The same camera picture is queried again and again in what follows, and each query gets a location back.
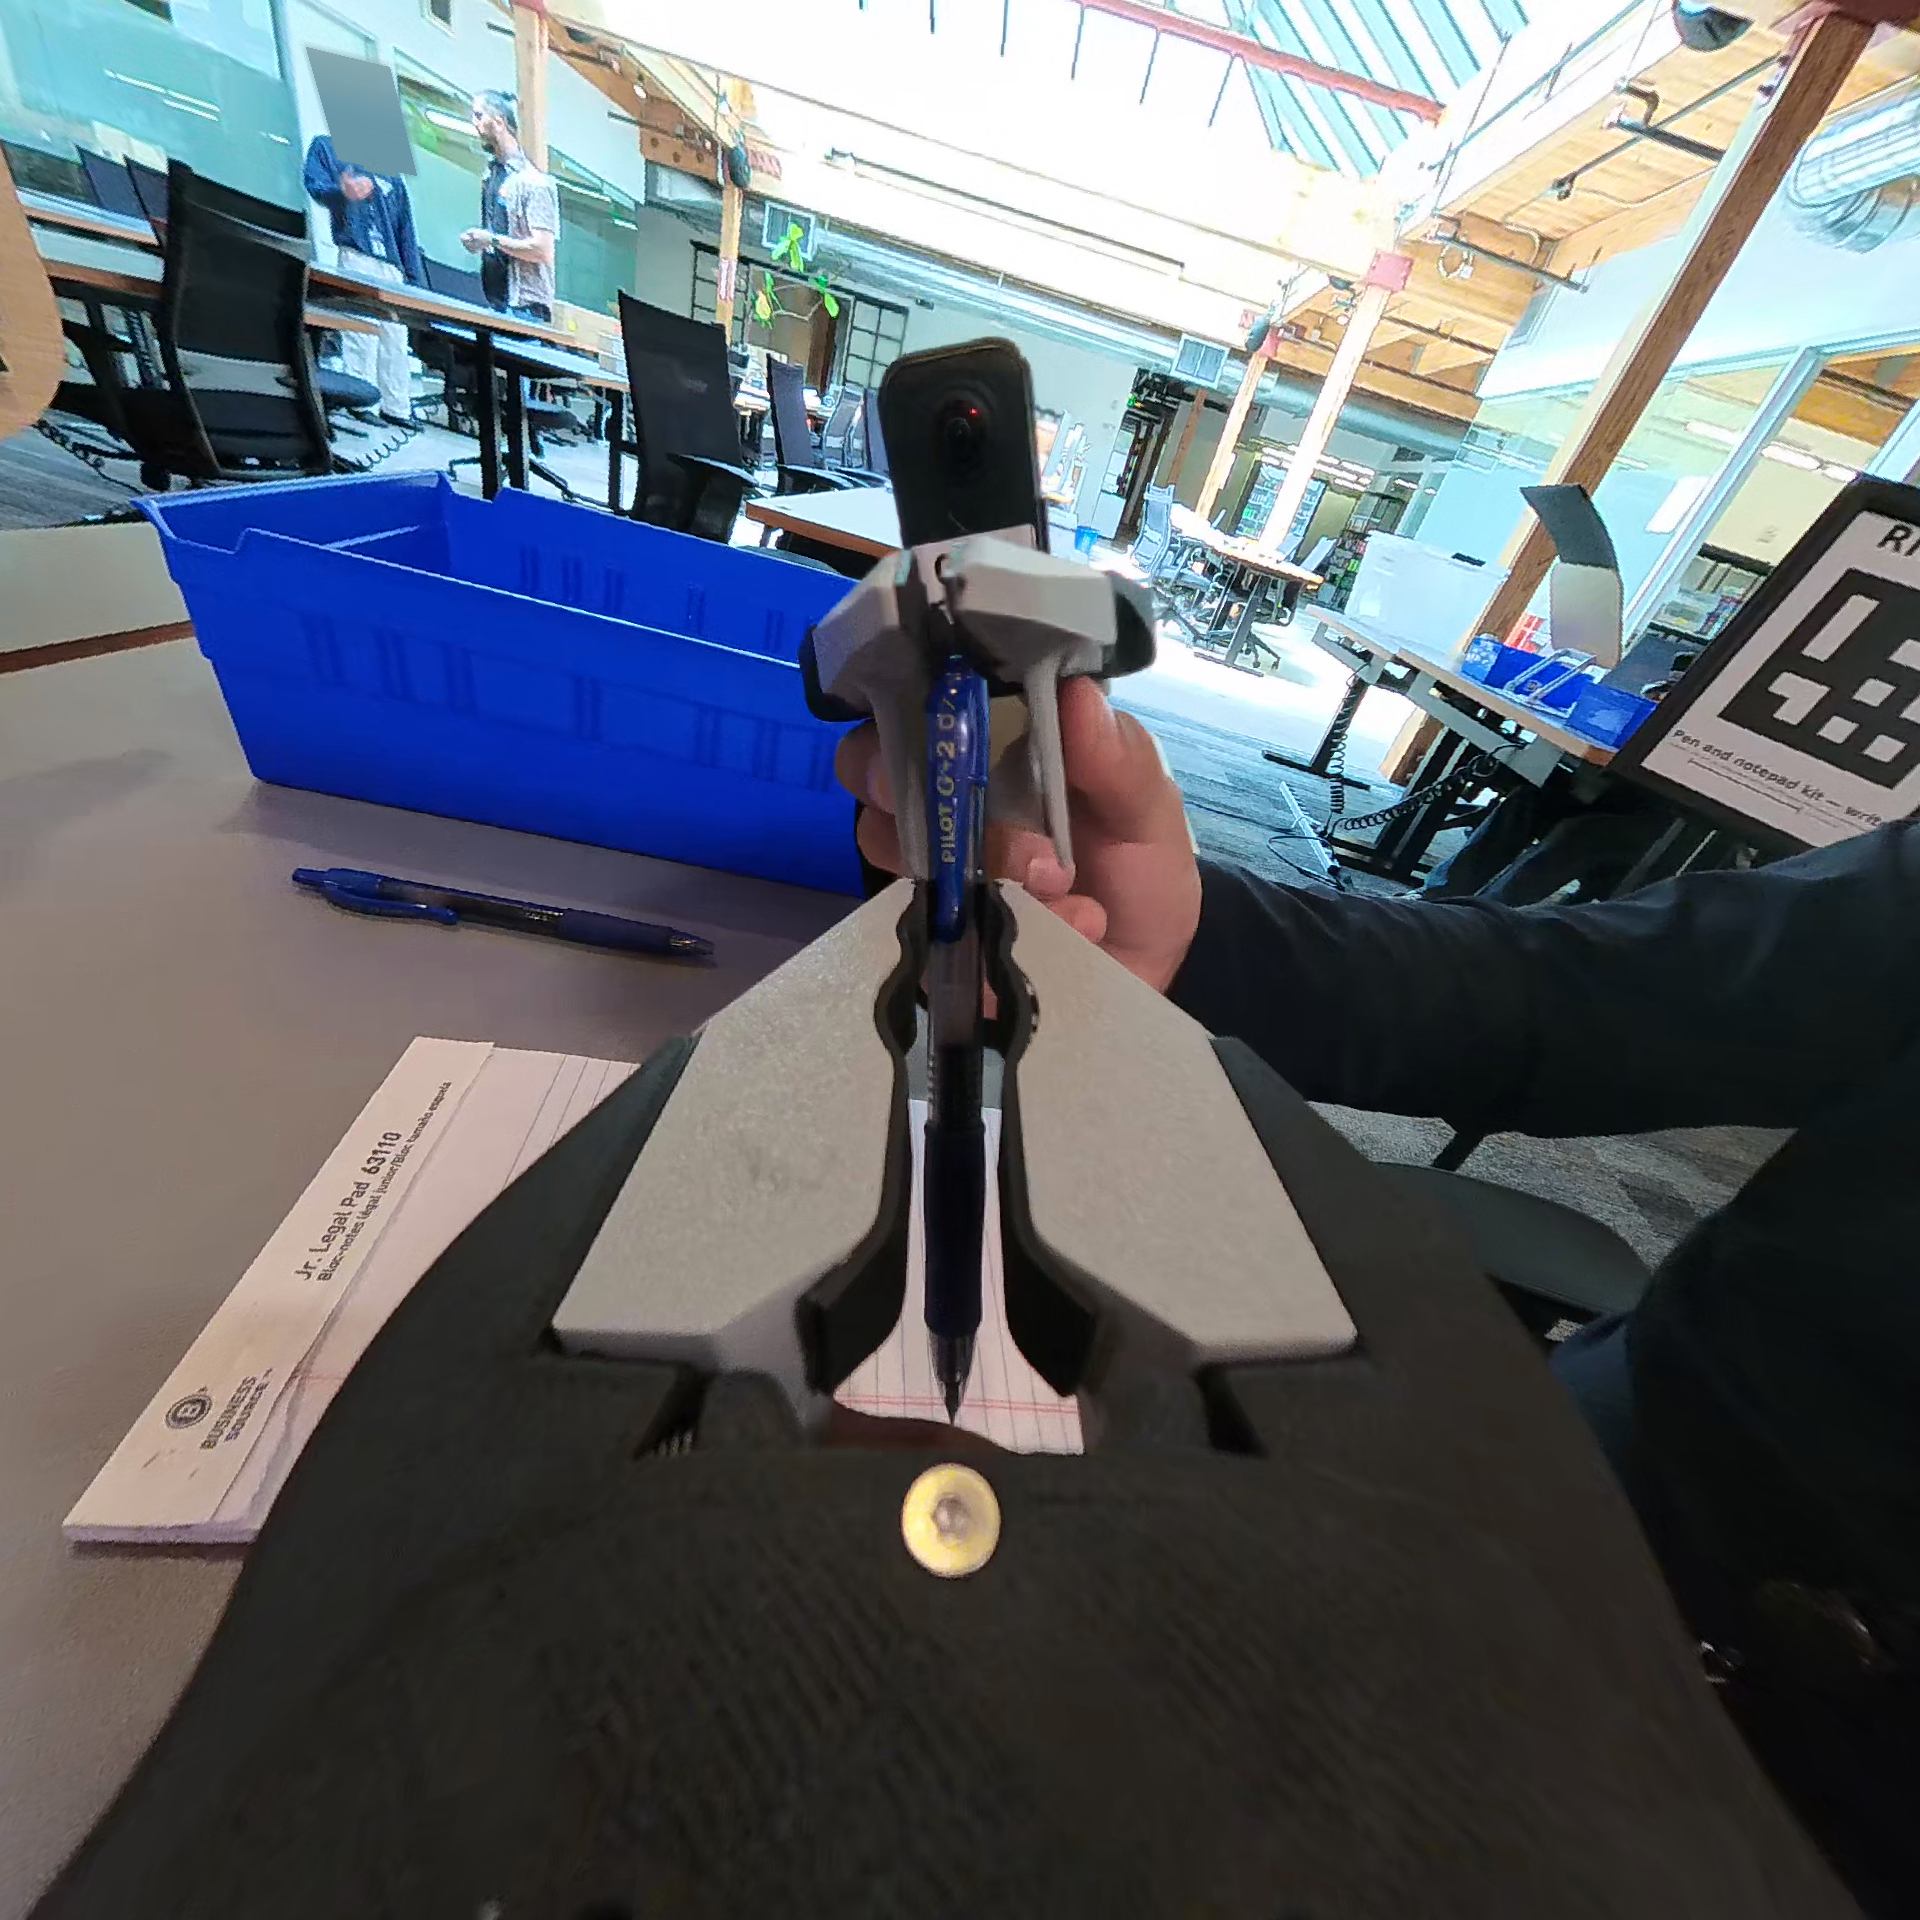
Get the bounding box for person's right hand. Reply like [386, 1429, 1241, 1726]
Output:
[982, 679, 1204, 995]

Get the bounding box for black office chair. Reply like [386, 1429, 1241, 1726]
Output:
[617, 290, 758, 544]
[158, 155, 386, 487]

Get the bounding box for grey folded cardboard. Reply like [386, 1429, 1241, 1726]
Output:
[1519, 483, 1628, 670]

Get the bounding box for white storage box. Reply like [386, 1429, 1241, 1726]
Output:
[1340, 532, 1509, 640]

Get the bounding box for narrow blue plastic bin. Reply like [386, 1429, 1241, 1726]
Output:
[137, 472, 877, 897]

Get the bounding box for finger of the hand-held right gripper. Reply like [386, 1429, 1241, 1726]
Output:
[956, 540, 1122, 891]
[817, 544, 949, 891]

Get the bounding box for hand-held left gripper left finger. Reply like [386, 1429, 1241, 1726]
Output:
[552, 879, 924, 1427]

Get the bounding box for small blue desktop bins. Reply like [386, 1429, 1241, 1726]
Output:
[1464, 635, 1660, 749]

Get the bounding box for wooden post red bracket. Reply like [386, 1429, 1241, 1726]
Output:
[1283, 251, 1414, 559]

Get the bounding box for thick wooden post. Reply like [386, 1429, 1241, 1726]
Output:
[1381, 0, 1885, 781]

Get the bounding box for long wooden office desk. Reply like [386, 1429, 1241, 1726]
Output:
[0, 187, 632, 503]

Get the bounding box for green plant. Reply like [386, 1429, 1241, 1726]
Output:
[750, 226, 842, 333]

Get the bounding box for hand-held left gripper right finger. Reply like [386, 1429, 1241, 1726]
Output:
[982, 880, 1357, 1405]

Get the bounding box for grey desk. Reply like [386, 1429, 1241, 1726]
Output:
[0, 522, 919, 1920]

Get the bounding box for person's dark clothing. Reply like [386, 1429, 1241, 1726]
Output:
[1552, 1050, 1920, 1920]

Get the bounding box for white lined legal pad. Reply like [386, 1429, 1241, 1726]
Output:
[62, 1035, 1085, 1549]

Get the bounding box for person's right forearm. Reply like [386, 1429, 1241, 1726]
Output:
[1168, 816, 1920, 1143]

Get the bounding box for black framed marker sign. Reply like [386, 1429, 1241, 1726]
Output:
[1614, 475, 1920, 850]

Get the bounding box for black coiled cable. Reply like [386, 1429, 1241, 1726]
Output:
[1268, 740, 1509, 887]

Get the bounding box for blue retractable pen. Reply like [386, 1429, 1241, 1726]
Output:
[919, 658, 995, 1427]
[292, 864, 716, 963]

